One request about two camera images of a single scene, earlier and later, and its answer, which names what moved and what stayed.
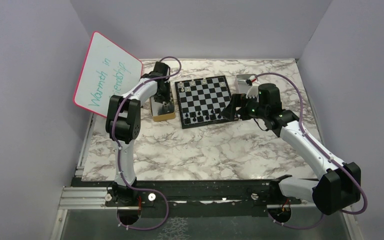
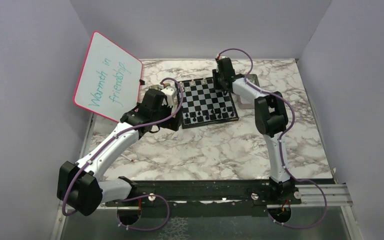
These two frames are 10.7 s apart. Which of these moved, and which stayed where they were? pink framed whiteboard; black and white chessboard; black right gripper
Moved: black right gripper
Stayed: black and white chessboard; pink framed whiteboard
